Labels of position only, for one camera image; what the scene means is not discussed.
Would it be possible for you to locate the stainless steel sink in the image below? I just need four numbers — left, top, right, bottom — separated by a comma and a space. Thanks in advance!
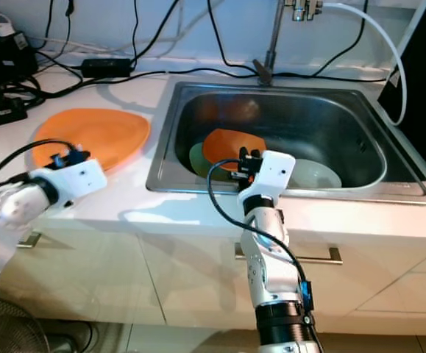
145, 79, 426, 207

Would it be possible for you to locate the metal tap valve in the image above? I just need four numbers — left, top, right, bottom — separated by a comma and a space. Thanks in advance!
288, 0, 324, 21

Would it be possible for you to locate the cream kitchen cabinet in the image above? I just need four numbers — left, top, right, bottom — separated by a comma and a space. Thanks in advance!
0, 206, 426, 328

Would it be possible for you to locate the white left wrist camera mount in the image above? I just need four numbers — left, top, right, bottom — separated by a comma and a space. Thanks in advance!
32, 157, 107, 196

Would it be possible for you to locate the black charger device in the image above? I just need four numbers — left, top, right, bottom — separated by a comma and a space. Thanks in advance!
0, 18, 40, 82

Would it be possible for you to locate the metal faucet pipe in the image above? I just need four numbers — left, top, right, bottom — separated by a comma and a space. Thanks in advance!
253, 0, 288, 83

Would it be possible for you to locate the black power adapter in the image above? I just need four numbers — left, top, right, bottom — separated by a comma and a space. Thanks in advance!
80, 57, 132, 78

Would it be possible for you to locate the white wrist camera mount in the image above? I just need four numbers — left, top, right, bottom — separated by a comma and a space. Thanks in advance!
242, 151, 297, 207
32, 157, 107, 196

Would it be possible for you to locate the metal drawer handle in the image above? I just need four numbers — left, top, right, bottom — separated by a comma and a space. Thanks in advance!
21, 232, 43, 249
235, 244, 344, 265

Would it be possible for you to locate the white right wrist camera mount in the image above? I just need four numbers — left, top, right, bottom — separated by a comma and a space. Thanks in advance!
242, 151, 297, 207

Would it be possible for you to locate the green plate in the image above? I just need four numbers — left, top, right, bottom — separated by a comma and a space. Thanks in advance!
188, 142, 224, 177

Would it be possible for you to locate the orange plastic plate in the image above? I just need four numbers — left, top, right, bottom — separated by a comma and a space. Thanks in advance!
202, 129, 269, 171
32, 108, 149, 174

